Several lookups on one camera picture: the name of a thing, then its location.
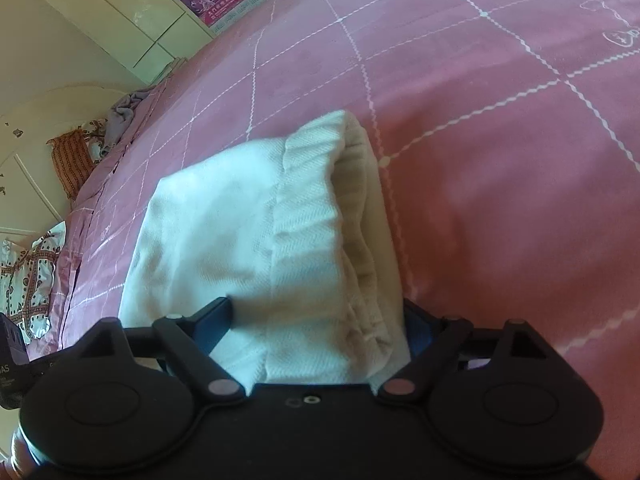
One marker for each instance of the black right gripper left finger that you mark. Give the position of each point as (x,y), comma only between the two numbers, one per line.
(168,360)

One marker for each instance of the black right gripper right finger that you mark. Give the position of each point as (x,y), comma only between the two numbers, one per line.
(442,346)

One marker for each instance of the white pants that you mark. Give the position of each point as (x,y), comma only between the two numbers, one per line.
(294,232)

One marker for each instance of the white patterned pillow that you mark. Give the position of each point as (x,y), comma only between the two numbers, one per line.
(27,280)

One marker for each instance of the cream bed headboard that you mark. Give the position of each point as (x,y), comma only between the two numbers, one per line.
(32,197)

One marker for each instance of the orange striped pillow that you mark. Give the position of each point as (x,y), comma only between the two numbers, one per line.
(71,160)

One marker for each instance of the lavender crumpled blanket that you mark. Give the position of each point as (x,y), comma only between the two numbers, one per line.
(120,116)

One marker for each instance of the pink checked bed sheet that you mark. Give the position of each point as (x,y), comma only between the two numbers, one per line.
(508,137)

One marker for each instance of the cream glossy wardrobe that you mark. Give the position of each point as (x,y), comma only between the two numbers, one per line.
(144,36)

